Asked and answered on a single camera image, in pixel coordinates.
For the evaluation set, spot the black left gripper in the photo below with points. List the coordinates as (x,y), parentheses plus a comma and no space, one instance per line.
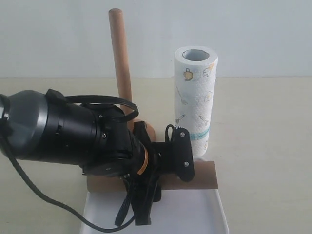
(147,161)

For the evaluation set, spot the brown cardboard tube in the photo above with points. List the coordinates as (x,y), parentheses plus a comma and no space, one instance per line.
(205,178)

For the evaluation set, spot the printed paper towel roll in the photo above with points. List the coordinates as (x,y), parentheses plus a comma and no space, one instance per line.
(195,70)

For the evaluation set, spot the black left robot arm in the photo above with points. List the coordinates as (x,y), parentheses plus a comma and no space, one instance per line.
(91,132)

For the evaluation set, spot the wooden paper towel holder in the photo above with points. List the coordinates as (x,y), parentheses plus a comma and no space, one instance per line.
(118,37)

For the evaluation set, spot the white plastic tray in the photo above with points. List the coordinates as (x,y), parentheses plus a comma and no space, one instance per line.
(178,212)

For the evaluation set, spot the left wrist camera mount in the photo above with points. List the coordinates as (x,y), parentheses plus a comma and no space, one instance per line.
(179,158)

